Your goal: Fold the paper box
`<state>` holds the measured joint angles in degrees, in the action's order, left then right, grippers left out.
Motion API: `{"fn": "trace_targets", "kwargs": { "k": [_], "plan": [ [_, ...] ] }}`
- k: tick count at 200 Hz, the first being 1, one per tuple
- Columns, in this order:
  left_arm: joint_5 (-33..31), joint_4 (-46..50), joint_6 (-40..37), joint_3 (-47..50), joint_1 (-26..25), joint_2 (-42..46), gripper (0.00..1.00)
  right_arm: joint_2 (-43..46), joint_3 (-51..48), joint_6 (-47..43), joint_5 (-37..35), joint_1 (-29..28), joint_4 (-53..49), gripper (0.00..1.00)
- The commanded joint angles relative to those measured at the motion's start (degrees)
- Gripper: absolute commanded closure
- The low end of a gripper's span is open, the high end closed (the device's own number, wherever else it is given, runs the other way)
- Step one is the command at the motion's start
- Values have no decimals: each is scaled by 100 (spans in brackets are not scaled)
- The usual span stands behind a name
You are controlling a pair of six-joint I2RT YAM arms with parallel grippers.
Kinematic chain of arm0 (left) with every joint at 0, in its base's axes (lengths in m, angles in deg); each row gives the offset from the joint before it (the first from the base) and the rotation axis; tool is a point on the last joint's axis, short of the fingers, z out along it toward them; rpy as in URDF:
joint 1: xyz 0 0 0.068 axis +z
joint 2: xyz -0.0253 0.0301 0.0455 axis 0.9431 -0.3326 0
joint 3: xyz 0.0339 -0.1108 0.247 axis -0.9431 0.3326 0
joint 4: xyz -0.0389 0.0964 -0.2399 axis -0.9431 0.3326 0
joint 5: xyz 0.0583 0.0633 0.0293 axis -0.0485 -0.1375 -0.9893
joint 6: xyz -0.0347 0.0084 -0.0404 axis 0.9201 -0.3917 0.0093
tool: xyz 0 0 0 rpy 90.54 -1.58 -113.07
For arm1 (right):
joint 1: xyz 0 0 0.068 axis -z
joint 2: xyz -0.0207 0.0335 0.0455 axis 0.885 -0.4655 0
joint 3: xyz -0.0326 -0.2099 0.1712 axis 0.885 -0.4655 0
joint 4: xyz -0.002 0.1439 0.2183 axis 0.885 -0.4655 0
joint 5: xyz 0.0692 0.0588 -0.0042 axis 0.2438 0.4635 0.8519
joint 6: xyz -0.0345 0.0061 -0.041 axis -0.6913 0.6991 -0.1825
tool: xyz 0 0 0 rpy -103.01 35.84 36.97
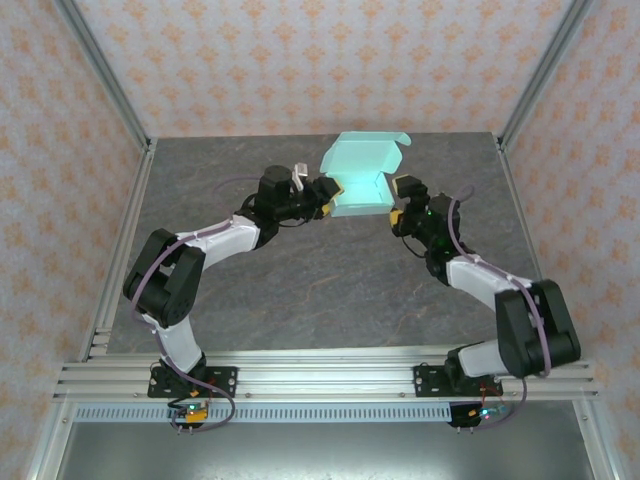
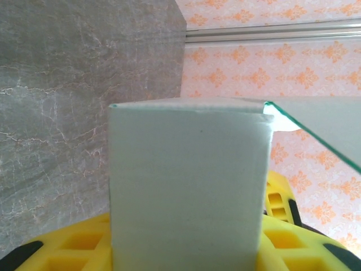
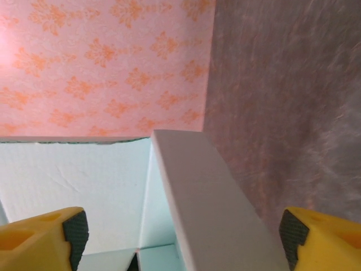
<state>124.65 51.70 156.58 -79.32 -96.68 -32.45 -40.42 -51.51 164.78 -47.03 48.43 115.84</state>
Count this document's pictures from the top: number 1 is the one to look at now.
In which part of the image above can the light blue paper box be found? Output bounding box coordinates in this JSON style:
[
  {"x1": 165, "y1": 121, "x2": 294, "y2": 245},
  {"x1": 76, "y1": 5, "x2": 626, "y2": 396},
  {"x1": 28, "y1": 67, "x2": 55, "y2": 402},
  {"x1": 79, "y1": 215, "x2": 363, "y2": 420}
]
[{"x1": 318, "y1": 130, "x2": 412, "y2": 219}]

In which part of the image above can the grey metal bottom panel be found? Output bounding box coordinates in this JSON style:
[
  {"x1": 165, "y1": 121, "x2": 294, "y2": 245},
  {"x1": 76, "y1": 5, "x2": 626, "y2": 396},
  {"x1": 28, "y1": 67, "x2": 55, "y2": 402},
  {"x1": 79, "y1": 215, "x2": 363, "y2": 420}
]
[{"x1": 27, "y1": 422, "x2": 614, "y2": 480}]

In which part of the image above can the aluminium frame post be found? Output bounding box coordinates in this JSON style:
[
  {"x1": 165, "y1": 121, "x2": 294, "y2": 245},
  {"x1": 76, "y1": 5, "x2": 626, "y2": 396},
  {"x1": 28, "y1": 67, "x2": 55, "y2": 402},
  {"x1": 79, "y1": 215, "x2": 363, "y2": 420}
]
[
  {"x1": 53, "y1": 0, "x2": 154, "y2": 152},
  {"x1": 498, "y1": 0, "x2": 597, "y2": 149}
]

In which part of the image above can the aluminium rail beam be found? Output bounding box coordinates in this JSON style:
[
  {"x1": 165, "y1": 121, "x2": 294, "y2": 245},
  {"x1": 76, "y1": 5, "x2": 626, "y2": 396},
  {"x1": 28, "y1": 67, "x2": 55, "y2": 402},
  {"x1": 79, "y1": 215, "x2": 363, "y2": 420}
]
[{"x1": 52, "y1": 341, "x2": 600, "y2": 401}]

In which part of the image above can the aluminium table side rail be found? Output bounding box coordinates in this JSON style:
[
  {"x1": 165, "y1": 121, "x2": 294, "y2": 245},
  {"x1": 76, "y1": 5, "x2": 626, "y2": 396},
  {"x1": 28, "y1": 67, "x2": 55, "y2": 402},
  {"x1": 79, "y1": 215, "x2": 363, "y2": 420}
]
[
  {"x1": 77, "y1": 138, "x2": 159, "y2": 362},
  {"x1": 494, "y1": 134, "x2": 571, "y2": 361}
]

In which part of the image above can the left electronics board orange connector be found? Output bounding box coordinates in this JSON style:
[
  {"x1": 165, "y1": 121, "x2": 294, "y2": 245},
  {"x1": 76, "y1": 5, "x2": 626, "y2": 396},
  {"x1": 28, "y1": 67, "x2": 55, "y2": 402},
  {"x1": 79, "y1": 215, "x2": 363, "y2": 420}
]
[{"x1": 167, "y1": 399, "x2": 210, "y2": 427}]

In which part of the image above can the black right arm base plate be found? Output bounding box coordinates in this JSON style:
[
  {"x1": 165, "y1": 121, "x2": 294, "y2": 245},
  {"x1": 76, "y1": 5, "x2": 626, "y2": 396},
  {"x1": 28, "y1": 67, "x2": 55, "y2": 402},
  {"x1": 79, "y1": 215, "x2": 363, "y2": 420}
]
[{"x1": 413, "y1": 364, "x2": 501, "y2": 399}]

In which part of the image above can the aluminium right table side rail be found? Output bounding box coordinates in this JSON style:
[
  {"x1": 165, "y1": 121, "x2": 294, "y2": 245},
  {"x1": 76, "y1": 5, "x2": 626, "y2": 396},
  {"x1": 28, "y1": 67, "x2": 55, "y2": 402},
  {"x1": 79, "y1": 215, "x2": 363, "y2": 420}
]
[{"x1": 494, "y1": 134, "x2": 571, "y2": 361}]

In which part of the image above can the aluminium left frame post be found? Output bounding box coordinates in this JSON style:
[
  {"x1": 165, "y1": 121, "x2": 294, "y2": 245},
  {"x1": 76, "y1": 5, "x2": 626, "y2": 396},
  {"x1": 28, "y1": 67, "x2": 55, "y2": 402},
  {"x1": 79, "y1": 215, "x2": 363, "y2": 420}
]
[{"x1": 53, "y1": 0, "x2": 154, "y2": 152}]

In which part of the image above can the right electronics board green light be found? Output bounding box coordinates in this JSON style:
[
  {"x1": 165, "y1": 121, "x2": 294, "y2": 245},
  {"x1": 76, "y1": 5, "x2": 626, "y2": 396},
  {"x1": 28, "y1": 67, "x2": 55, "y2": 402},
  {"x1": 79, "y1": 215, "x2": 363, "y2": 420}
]
[{"x1": 467, "y1": 404, "x2": 509, "y2": 425}]

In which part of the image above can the aluminium right frame post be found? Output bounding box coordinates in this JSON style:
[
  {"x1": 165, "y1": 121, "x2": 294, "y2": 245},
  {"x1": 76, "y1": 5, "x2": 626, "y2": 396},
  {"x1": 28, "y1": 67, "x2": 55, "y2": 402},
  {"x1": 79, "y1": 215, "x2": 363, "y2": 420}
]
[{"x1": 498, "y1": 0, "x2": 597, "y2": 149}]

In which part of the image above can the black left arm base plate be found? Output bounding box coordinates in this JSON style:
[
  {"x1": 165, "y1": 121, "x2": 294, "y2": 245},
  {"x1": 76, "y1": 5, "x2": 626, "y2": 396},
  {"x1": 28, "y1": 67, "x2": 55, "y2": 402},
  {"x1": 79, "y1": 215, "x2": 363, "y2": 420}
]
[{"x1": 147, "y1": 366, "x2": 239, "y2": 400}]

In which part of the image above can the grey slotted cable duct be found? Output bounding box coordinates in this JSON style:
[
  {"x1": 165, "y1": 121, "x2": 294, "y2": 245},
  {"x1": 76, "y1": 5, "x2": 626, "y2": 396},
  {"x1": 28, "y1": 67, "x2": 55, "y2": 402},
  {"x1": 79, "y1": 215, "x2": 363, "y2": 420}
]
[{"x1": 74, "y1": 403, "x2": 454, "y2": 425}]

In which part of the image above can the aluminium left table side rail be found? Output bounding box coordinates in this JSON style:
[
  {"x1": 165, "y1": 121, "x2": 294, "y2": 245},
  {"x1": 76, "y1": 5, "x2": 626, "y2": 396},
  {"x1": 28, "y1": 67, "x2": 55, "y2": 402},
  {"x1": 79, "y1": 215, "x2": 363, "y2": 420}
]
[{"x1": 77, "y1": 138, "x2": 159, "y2": 362}]

